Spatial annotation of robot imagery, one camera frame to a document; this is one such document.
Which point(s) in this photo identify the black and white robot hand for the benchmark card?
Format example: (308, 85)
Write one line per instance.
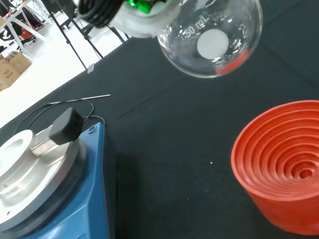
(139, 23)

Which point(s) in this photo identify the heater with blue base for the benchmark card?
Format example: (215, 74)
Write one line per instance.
(82, 194)

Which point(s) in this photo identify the red ribbed flask stand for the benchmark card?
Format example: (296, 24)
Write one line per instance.
(279, 169)

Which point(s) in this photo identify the small clear clip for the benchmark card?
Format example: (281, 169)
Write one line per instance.
(90, 68)

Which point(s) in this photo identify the black tripod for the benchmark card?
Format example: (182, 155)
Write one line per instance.
(67, 41)

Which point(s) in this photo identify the black bench cloth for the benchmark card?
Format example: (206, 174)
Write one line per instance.
(162, 124)

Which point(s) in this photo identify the black office chair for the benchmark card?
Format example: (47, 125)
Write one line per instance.
(23, 33)

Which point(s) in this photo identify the white desk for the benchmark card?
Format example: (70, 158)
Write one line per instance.
(17, 13)

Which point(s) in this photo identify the brown cardboard box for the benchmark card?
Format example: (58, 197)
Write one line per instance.
(6, 74)
(21, 61)

